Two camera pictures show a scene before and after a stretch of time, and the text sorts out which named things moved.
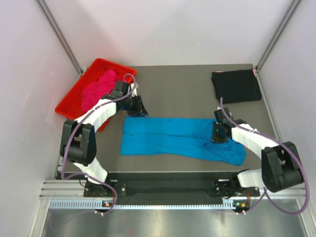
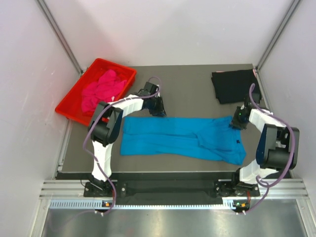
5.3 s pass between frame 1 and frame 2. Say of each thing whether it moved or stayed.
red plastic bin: stayed
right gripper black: moved
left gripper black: moved
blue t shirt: stayed
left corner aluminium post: stayed
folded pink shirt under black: stayed
